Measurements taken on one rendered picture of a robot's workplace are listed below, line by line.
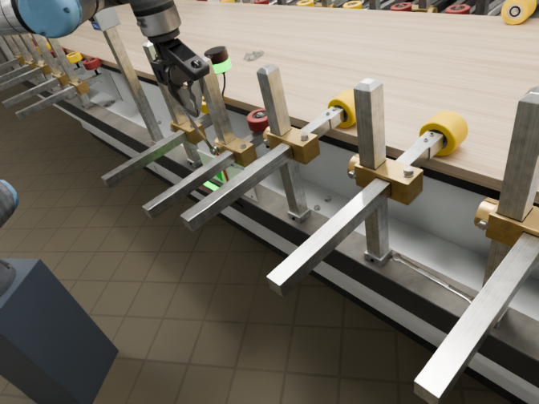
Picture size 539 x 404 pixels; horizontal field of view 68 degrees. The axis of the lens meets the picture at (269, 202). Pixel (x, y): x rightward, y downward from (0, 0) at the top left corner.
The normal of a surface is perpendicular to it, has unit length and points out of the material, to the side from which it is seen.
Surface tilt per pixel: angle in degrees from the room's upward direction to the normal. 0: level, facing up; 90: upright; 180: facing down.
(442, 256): 0
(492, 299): 0
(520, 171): 90
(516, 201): 90
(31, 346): 90
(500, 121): 0
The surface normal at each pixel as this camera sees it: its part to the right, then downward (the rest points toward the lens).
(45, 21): 0.00, 0.65
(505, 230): -0.71, 0.56
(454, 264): -0.21, -0.75
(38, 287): 0.96, -0.04
